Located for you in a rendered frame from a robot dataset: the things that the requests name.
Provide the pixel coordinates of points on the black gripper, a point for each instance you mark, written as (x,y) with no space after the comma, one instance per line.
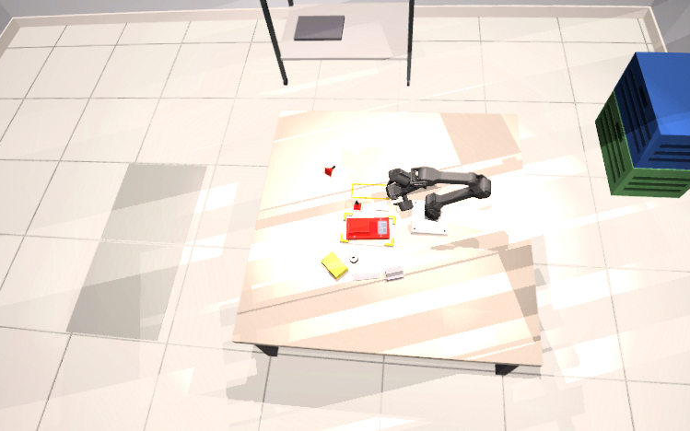
(406,204)

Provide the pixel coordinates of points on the yellow rectangular block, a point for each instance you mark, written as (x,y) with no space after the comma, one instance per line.
(334,265)

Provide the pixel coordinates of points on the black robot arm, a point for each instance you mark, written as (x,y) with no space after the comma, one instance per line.
(478,186)

